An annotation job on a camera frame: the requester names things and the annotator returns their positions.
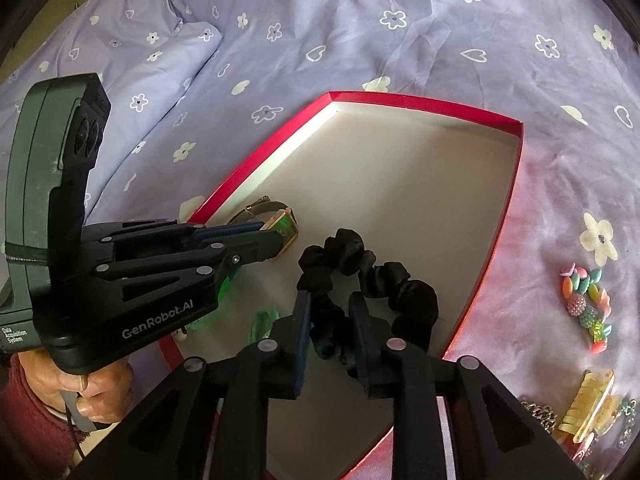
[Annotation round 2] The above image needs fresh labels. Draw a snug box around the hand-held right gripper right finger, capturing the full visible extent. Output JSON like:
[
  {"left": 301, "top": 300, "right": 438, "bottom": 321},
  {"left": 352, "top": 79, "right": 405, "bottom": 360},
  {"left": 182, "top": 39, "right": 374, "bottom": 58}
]
[{"left": 347, "top": 292, "right": 588, "bottom": 480}]

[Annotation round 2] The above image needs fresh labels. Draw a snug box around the yellow hair claw clip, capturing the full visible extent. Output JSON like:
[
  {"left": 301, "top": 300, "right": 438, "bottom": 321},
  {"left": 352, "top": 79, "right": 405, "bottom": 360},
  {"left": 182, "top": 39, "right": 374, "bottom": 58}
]
[{"left": 557, "top": 370, "right": 619, "bottom": 446}]

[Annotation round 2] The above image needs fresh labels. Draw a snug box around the thin beaded necklace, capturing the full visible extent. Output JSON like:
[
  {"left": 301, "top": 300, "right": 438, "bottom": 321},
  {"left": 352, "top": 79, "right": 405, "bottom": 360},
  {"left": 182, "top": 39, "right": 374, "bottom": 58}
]
[{"left": 612, "top": 397, "right": 639, "bottom": 453}]

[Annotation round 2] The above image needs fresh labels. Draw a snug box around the green bow hair clip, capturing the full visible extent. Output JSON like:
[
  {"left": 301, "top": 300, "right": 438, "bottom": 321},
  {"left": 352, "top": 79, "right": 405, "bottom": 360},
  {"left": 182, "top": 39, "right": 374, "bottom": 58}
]
[{"left": 185, "top": 272, "right": 281, "bottom": 343}]

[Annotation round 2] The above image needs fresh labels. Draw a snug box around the red shallow cardboard box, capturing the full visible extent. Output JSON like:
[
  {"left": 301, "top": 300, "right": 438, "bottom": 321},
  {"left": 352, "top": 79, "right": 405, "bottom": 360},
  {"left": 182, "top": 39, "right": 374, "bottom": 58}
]
[{"left": 157, "top": 91, "right": 525, "bottom": 480}]

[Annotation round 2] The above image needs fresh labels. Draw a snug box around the black fabric scrunchie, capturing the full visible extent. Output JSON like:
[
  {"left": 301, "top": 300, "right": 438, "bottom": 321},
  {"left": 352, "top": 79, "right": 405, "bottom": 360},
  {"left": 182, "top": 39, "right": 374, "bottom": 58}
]
[{"left": 296, "top": 228, "right": 440, "bottom": 376}]

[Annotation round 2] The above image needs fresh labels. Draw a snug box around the person's left forearm red sleeve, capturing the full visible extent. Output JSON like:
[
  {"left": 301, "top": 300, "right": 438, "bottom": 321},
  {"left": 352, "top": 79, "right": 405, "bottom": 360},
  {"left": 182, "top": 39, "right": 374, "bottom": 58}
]
[{"left": 0, "top": 354, "right": 76, "bottom": 473}]

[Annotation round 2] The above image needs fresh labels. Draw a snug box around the purple floral duvet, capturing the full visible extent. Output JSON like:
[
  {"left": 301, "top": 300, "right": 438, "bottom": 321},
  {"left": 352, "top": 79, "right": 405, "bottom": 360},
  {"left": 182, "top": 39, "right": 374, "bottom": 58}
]
[{"left": 0, "top": 0, "right": 640, "bottom": 480}]

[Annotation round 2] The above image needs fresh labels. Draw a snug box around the silver chain bracelet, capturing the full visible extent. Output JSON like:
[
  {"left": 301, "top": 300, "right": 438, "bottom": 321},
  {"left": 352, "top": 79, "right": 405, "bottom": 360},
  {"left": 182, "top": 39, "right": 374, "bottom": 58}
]
[{"left": 520, "top": 400, "right": 561, "bottom": 436}]

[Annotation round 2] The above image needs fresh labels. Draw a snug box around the gold wristwatch green face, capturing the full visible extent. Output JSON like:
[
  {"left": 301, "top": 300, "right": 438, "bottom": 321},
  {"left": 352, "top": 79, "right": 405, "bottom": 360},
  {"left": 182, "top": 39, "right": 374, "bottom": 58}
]
[{"left": 227, "top": 196, "right": 300, "bottom": 261}]

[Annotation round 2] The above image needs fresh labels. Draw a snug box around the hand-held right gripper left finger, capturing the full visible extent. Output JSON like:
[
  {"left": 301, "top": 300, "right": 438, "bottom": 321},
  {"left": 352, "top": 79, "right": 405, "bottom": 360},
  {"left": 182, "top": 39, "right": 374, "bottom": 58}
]
[{"left": 65, "top": 291, "right": 313, "bottom": 480}]

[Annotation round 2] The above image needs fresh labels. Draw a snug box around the colourful bead bracelet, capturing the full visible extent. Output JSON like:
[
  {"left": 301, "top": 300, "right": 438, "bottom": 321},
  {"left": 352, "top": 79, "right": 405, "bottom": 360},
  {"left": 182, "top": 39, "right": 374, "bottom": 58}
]
[{"left": 559, "top": 262, "right": 614, "bottom": 354}]

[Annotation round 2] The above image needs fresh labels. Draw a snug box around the person's left hand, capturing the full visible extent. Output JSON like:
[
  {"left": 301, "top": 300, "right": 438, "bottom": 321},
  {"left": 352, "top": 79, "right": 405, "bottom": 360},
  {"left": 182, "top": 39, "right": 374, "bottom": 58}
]
[{"left": 25, "top": 347, "right": 136, "bottom": 427}]

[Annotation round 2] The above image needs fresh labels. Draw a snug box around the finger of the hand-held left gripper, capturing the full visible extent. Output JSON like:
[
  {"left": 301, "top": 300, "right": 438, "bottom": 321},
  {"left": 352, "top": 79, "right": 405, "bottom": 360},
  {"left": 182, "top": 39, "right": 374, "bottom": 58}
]
[
  {"left": 92, "top": 232, "right": 290, "bottom": 302},
  {"left": 84, "top": 218, "right": 268, "bottom": 250}
]

